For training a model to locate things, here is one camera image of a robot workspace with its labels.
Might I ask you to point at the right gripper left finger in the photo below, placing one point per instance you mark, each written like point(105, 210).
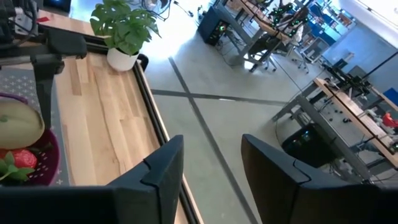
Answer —
point(164, 186)

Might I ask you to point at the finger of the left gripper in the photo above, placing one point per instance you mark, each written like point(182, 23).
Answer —
point(46, 93)

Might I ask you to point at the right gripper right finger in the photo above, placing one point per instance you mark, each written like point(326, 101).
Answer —
point(273, 186)

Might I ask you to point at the brown kiwi fruit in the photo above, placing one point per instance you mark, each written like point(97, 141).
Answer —
point(18, 124)

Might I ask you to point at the red strawberry with green leaves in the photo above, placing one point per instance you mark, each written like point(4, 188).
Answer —
point(25, 158)

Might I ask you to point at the purple colander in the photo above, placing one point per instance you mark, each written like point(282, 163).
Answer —
point(46, 165)

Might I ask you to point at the black computer tower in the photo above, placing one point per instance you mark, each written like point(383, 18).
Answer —
point(214, 25)
point(308, 146)

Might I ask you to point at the green plant in white pot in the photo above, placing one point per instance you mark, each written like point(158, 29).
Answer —
point(121, 60)

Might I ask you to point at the wooden workbench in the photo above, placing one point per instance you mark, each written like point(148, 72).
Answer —
point(258, 18)
point(351, 118)

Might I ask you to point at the black office chair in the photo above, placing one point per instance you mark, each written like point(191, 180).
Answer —
point(264, 49)

